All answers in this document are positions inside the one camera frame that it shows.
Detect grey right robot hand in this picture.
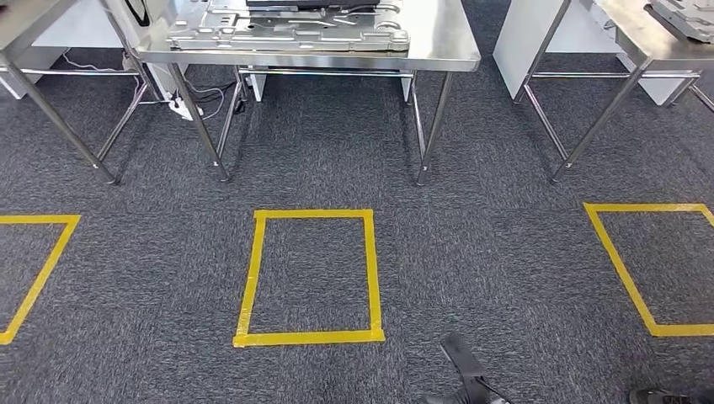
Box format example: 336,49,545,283
421,389,466,404

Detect black plastic panel with cutouts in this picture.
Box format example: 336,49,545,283
245,0,381,11

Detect steel workbench table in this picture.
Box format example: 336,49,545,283
133,0,482,187

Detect yellow floor tape square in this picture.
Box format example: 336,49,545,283
232,209,386,349
0,214,82,347
583,202,714,338

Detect black shoe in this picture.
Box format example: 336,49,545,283
629,387,714,404

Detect white cabinet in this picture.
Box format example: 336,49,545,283
0,0,191,102
492,0,704,107

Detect white power strip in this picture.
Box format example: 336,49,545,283
167,95,205,122

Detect stamped silver metal sheet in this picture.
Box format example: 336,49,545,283
649,0,714,45
166,0,411,53

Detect steel side table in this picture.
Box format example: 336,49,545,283
0,0,152,186
512,0,714,185

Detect black right wrist camera bracket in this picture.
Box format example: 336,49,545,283
439,333,495,404

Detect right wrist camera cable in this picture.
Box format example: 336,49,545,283
474,376,511,404

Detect white floor cable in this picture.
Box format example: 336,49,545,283
60,49,141,78

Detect black strap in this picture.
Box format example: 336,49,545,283
123,0,152,28

